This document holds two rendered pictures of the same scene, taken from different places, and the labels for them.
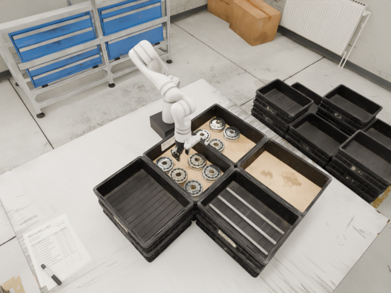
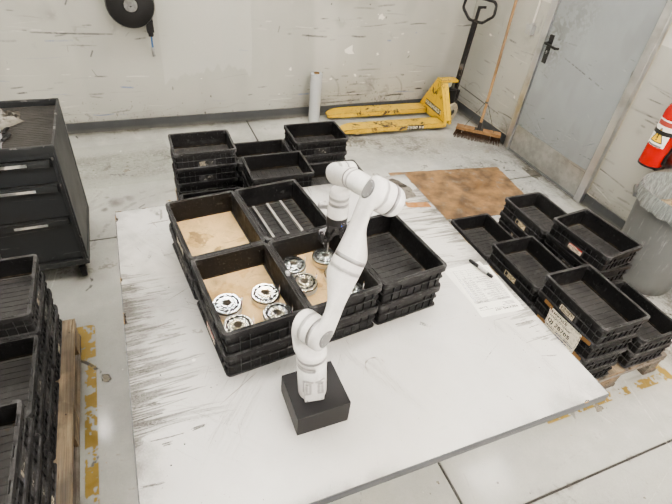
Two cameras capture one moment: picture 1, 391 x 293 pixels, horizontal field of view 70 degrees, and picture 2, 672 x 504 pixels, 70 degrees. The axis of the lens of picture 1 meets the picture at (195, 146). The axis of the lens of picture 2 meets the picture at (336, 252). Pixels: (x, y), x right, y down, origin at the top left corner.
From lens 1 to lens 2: 2.24 m
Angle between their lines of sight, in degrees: 90
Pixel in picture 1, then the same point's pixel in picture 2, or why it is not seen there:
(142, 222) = (390, 251)
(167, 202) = not seen: hidden behind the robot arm
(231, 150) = (244, 289)
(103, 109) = not seen: outside the picture
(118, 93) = not seen: outside the picture
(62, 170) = (502, 377)
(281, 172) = (201, 247)
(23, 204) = (540, 342)
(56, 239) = (483, 294)
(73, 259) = (461, 274)
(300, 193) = (201, 225)
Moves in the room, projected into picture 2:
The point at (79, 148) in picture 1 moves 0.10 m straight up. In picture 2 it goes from (483, 410) to (492, 393)
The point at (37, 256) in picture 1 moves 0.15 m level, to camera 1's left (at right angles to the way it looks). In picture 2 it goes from (499, 286) to (534, 296)
